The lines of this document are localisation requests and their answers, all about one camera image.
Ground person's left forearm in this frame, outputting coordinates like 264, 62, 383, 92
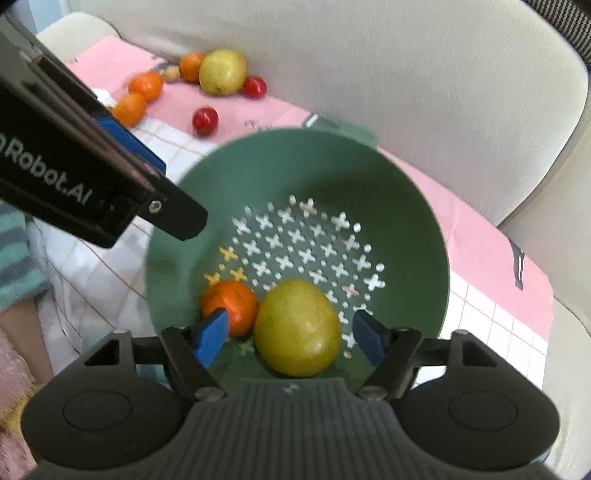
0, 298, 55, 480

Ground red cherry tomato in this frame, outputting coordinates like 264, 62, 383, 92
192, 107, 219, 137
242, 76, 268, 99

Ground pink checkered printed cloth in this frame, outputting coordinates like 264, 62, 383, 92
28, 36, 556, 407

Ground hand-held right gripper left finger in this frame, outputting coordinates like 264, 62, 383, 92
83, 307, 230, 402

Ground orange tangerine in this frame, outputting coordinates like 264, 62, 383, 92
200, 280, 259, 337
112, 92, 148, 128
128, 71, 165, 103
179, 52, 206, 83

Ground teal striped fuzzy cloth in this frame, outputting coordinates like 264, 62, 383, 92
0, 203, 48, 315

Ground beige sofa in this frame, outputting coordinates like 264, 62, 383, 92
34, 0, 591, 480

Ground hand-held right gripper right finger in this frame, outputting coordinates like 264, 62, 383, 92
352, 308, 498, 401

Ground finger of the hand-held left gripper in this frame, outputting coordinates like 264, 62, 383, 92
0, 8, 168, 182
36, 54, 208, 241

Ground yellow-green pear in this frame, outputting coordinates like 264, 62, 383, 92
198, 49, 249, 97
254, 279, 343, 377

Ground green plastic colander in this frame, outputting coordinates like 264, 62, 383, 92
145, 113, 452, 385

